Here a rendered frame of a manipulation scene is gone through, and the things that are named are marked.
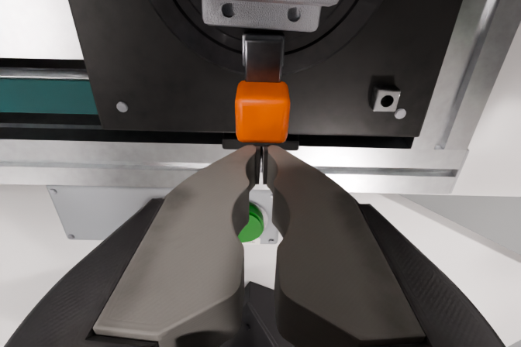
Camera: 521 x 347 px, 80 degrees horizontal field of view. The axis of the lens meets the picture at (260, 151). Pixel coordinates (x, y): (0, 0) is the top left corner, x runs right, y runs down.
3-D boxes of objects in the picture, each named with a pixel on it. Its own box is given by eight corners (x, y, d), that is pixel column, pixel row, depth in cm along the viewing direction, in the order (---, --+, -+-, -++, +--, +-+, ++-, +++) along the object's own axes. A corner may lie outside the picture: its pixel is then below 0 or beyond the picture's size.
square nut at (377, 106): (391, 106, 22) (395, 112, 21) (368, 106, 22) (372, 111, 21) (396, 84, 22) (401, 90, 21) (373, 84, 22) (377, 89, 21)
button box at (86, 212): (276, 206, 36) (277, 247, 31) (94, 201, 36) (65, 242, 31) (279, 154, 33) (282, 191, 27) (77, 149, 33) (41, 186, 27)
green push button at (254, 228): (263, 228, 31) (263, 244, 29) (222, 228, 31) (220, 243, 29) (264, 197, 29) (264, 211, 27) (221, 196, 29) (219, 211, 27)
